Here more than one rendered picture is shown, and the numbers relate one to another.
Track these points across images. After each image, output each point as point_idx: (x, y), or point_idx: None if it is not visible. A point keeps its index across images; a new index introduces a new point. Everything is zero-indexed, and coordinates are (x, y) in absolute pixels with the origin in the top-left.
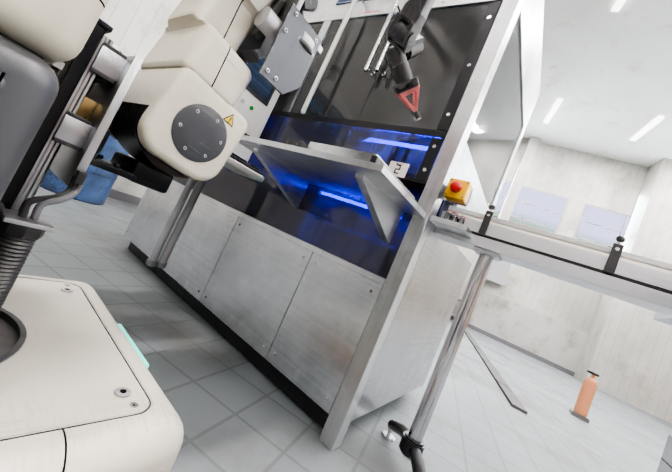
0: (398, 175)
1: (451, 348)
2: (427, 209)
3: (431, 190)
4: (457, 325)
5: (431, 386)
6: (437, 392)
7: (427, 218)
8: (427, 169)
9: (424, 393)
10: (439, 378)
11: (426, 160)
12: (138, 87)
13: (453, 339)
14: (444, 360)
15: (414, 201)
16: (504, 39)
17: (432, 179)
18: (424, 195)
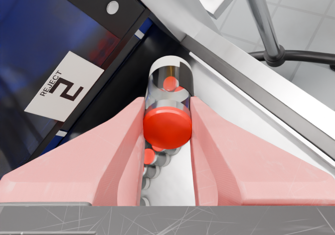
0: (88, 85)
1: (266, 7)
2: (200, 20)
3: (173, 1)
4: None
5: (270, 35)
6: (274, 30)
7: (213, 23)
8: None
9: (266, 42)
10: (271, 26)
11: None
12: None
13: (263, 3)
14: (267, 18)
15: (277, 73)
16: None
17: None
18: (173, 21)
